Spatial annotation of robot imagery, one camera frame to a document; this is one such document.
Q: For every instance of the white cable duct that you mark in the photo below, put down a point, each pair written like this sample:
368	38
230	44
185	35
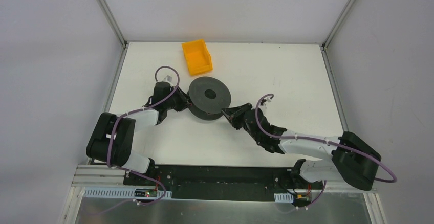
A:
126	193
283	198

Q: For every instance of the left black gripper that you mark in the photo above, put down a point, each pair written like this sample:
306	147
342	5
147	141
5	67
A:
181	99

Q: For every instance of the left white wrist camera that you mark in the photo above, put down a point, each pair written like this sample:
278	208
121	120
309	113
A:
168	79

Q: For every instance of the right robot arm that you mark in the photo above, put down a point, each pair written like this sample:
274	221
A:
340	158

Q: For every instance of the yellow plastic bin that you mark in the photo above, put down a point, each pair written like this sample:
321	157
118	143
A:
197	57

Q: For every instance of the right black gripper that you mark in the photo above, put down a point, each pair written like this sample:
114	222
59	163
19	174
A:
239	114

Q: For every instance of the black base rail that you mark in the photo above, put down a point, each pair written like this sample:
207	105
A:
229	183

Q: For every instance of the right white cable duct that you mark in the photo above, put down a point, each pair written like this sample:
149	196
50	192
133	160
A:
283	198

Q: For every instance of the aluminium frame profile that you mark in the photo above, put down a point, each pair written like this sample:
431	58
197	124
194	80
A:
97	176

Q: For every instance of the black cable spool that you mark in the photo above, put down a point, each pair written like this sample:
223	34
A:
208	97

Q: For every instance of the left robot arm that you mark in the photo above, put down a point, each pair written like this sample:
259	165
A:
112	138

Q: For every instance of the left white cable duct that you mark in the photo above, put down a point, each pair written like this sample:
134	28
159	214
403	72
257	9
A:
126	193

